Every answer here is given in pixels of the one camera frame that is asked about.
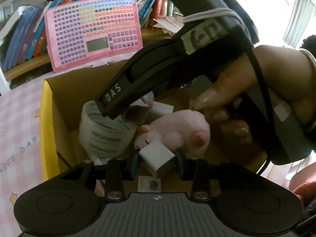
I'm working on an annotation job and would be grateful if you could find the pink stool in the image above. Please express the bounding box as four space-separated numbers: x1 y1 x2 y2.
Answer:
288 164 316 195

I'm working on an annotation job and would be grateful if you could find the pink pig plush toy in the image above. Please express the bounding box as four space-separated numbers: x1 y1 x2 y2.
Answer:
134 110 211 158

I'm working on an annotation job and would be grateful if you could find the white cable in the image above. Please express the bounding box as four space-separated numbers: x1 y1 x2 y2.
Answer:
184 8 239 23

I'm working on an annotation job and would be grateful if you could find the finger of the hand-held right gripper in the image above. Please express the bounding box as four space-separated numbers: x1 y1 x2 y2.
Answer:
95 39 193 119

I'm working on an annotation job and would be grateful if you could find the red fuzzy cloth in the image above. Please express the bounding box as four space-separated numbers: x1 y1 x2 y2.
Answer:
294 181 316 204

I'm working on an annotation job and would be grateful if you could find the white charger block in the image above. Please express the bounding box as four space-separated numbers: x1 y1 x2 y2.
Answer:
139 140 176 179

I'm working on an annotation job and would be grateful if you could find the pink learning board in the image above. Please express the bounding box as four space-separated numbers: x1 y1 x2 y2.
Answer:
44 0 143 72

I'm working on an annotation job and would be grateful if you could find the clear tape roll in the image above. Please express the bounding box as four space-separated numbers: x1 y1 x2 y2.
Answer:
79 100 137 158

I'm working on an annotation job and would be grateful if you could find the white paper card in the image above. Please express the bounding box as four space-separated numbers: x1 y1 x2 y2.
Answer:
152 102 174 116

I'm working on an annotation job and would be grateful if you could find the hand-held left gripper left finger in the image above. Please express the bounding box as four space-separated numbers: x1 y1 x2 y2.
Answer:
60 150 140 201

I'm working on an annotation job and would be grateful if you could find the small white packet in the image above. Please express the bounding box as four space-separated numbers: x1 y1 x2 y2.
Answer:
138 176 161 192

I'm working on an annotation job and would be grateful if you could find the row of colourful books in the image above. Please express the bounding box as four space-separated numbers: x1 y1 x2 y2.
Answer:
0 0 182 71

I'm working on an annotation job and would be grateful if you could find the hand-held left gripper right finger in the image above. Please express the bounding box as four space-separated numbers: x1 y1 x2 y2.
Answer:
175 149 250 201

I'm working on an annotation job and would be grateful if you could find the yellow cardboard box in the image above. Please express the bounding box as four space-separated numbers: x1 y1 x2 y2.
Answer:
39 59 272 193

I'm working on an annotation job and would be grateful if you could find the person's right hand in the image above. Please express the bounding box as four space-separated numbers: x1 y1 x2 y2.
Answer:
189 45 316 144

